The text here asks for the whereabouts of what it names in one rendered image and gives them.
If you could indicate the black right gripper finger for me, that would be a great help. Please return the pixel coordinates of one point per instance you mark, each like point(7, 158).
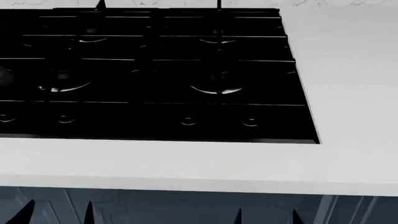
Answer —
point(238, 219)
point(298, 220)

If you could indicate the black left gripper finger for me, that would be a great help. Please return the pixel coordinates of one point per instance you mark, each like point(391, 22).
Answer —
point(26, 215)
point(89, 217)

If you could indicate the dark blue cabinet front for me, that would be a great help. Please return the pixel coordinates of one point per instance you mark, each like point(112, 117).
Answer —
point(174, 207)

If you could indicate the black cooktop knob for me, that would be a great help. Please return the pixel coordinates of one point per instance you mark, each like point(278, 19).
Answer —
point(6, 118)
point(188, 121)
point(65, 119)
point(250, 122)

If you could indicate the black gas cooktop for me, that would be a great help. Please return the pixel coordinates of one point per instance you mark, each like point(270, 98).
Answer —
point(149, 126)

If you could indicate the black gas burner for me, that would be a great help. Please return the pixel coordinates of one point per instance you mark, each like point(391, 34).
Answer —
point(218, 84)
point(217, 38)
point(66, 82)
point(89, 35)

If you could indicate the black cast iron grate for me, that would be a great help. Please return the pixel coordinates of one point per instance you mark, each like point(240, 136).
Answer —
point(109, 59)
point(264, 61)

